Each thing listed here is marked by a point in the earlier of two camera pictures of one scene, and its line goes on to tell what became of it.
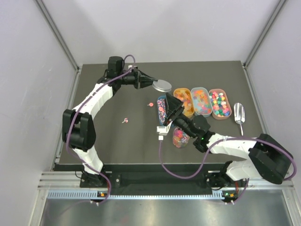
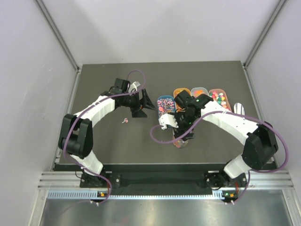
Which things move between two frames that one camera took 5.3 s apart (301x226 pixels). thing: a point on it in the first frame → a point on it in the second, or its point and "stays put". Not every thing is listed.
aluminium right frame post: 281,5 stays put
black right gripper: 173,104 → 180,131
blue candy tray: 162,108 stays put
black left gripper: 138,79 → 140,102
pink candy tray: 222,108 stays put
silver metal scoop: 239,114 stays put
